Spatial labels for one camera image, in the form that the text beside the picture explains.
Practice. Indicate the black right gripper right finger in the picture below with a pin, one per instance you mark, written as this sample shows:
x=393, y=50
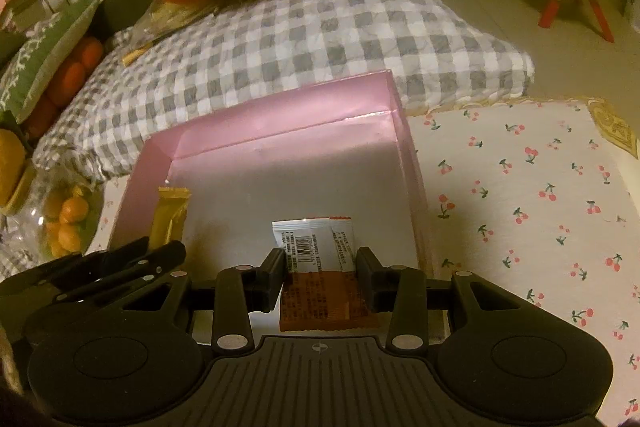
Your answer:
x=401, y=292

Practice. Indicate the white red snack packet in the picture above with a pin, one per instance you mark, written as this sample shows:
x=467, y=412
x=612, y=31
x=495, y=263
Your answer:
x=322, y=293

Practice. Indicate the grey checkered pillow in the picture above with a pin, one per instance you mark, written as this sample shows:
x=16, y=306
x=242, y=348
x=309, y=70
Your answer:
x=254, y=48

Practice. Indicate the small red plush cushion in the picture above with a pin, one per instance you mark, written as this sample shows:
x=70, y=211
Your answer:
x=65, y=83

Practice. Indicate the pink silver cardboard box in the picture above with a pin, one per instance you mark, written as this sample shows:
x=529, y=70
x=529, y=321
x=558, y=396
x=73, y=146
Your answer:
x=336, y=149

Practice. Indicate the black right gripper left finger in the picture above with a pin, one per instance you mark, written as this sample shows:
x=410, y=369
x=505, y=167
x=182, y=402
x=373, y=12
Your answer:
x=243, y=289

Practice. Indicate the cherry print tablecloth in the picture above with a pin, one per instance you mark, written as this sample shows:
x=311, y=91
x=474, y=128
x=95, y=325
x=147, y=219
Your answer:
x=533, y=197

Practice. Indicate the glass jar with kumquats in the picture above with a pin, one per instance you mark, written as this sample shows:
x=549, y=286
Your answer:
x=51, y=214

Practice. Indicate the green snowflake cushion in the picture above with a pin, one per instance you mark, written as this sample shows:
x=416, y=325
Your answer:
x=30, y=71

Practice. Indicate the gold snack bar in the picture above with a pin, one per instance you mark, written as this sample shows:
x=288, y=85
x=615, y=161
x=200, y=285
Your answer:
x=169, y=216

